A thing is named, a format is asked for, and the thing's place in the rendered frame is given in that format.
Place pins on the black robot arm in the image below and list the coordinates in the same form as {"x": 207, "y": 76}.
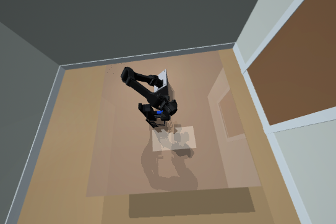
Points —
{"x": 129, "y": 77}

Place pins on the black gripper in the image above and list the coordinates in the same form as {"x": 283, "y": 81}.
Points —
{"x": 165, "y": 116}

